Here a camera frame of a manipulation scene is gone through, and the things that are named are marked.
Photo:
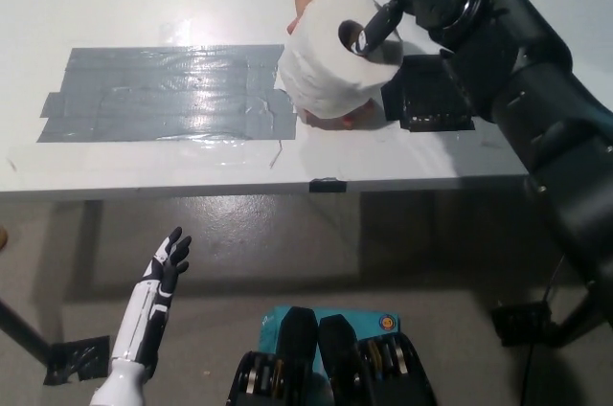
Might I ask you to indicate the white toilet paper roll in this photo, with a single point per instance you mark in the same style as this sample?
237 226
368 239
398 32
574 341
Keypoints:
325 56

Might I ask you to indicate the person's bare hand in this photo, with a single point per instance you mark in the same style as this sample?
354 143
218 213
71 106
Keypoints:
335 121

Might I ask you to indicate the black floor tape patch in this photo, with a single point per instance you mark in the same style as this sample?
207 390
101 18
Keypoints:
76 358
519 324

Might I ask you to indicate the brown round object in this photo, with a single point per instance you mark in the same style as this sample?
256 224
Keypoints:
3 238

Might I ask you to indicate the grey upright table leg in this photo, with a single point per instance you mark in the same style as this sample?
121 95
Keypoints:
94 238

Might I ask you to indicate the small black tape strip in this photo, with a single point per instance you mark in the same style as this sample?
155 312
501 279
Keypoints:
328 185

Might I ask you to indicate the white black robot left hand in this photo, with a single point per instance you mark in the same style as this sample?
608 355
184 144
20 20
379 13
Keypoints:
155 291

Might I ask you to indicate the black tape square patch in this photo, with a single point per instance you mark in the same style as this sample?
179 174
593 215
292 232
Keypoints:
421 104

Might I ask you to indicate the grey duct tape patch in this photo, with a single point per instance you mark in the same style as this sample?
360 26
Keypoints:
163 95

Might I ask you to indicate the black teal robot torso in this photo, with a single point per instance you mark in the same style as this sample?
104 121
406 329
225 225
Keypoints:
335 367

